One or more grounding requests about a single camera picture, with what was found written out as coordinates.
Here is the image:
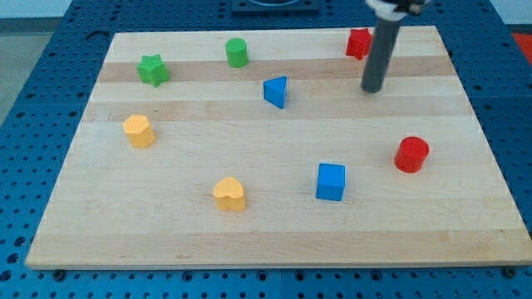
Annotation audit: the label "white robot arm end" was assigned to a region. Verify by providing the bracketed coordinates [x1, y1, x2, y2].
[365, 0, 431, 22]

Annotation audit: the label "blue triangle block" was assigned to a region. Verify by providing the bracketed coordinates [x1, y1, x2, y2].
[263, 76, 288, 109]

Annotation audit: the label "wooden board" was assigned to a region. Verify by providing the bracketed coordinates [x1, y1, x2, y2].
[26, 26, 531, 270]

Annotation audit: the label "yellow heart block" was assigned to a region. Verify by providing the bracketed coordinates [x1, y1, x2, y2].
[212, 177, 246, 211]

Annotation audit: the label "blue cube block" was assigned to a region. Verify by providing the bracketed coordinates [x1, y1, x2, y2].
[316, 164, 346, 201]

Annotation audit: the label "green cylinder block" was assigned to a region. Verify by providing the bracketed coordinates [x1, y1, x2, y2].
[224, 37, 249, 68]

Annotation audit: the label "yellow hexagon block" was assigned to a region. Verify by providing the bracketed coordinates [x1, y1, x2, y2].
[122, 115, 155, 148]

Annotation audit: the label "green star block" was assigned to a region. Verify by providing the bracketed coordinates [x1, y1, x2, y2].
[136, 54, 170, 87]

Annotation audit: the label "red star block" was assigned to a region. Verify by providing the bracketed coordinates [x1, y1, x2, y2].
[346, 28, 372, 60]

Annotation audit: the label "red cylinder block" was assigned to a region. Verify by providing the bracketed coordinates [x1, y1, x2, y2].
[394, 136, 430, 174]

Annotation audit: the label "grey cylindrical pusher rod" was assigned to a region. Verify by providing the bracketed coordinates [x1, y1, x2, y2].
[361, 18, 401, 93]

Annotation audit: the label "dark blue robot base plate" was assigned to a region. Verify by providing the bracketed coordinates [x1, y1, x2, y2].
[229, 0, 321, 16]

